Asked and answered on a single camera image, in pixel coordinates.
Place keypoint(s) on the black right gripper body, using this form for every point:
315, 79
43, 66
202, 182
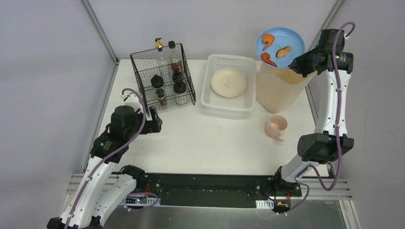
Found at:
303, 63

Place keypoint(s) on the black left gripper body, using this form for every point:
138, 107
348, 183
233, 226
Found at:
154, 121

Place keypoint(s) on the small dark taped spice jar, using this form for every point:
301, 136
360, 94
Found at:
161, 96

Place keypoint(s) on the spice jar black lid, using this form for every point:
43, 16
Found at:
177, 76
179, 89
157, 81

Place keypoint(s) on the blue round plate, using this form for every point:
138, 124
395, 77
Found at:
284, 37

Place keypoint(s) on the clear bottle gold spout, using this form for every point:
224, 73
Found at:
161, 58

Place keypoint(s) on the dark sauce bottle red label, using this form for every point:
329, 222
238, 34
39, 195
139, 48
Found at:
175, 57

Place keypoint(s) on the cream round plate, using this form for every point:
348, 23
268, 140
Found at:
228, 82

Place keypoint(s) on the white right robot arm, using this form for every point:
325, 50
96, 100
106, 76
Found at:
329, 142

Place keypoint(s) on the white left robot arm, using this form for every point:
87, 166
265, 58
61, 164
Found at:
89, 208

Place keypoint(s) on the orange fried toy food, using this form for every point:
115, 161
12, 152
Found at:
283, 52

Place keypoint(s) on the beige plastic waste bin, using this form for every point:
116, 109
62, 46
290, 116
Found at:
277, 89

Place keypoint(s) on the pink cup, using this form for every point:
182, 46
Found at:
275, 127

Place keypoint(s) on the white plastic perforated basket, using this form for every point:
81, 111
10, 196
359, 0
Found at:
243, 103

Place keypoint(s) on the black wire basket rack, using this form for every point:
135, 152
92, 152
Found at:
145, 67

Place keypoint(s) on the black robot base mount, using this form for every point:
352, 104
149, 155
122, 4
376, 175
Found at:
218, 191

